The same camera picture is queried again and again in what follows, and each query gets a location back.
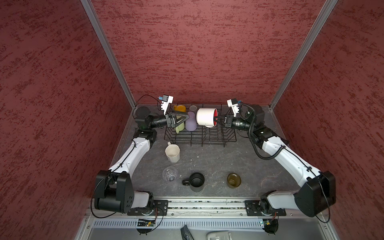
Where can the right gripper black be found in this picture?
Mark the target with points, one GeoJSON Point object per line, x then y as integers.
{"type": "Point", "coordinates": [228, 124]}

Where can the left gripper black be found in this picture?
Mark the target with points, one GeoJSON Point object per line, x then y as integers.
{"type": "Point", "coordinates": [171, 121]}

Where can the pale green mug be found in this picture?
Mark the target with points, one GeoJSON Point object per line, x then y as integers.
{"type": "Point", "coordinates": [179, 128]}

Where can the lilac plastic cup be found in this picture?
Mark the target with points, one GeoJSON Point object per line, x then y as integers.
{"type": "Point", "coordinates": [191, 122]}

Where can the yellow mug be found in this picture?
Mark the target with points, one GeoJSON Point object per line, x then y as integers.
{"type": "Point", "coordinates": [180, 108]}

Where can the grey white mug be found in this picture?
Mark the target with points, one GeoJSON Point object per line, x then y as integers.
{"type": "Point", "coordinates": [193, 108]}

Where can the red inside white mug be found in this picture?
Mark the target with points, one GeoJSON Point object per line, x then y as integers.
{"type": "Point", "coordinates": [205, 117]}

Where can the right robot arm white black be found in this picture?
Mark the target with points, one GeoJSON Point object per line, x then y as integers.
{"type": "Point", "coordinates": [317, 191]}

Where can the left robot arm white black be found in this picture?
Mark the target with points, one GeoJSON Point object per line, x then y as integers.
{"type": "Point", "coordinates": [114, 191]}

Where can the cream white mug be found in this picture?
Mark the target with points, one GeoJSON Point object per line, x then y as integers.
{"type": "Point", "coordinates": [172, 152]}

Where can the clear glass cup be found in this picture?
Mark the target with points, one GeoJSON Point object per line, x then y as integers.
{"type": "Point", "coordinates": [170, 174]}

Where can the olive green glass cup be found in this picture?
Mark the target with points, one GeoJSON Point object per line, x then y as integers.
{"type": "Point", "coordinates": [233, 180]}

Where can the black mug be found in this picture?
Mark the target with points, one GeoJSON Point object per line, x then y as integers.
{"type": "Point", "coordinates": [195, 182]}

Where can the black calculator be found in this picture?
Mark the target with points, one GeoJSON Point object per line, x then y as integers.
{"type": "Point", "coordinates": [286, 142]}

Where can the grey device at bottom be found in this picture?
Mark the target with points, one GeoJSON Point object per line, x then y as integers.
{"type": "Point", "coordinates": [219, 235]}

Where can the black object at bottom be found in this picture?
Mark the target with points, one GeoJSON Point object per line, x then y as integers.
{"type": "Point", "coordinates": [186, 234]}

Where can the black wire dish rack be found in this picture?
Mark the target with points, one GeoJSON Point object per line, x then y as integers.
{"type": "Point", "coordinates": [217, 135]}

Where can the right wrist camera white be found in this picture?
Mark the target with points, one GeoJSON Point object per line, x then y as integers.
{"type": "Point", "coordinates": [235, 106]}

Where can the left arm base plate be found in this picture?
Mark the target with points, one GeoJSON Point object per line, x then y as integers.
{"type": "Point", "coordinates": [158, 208]}

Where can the aluminium rail frame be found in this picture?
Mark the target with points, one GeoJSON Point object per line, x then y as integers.
{"type": "Point", "coordinates": [203, 215]}

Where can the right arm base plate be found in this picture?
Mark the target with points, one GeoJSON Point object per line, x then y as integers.
{"type": "Point", "coordinates": [253, 207]}

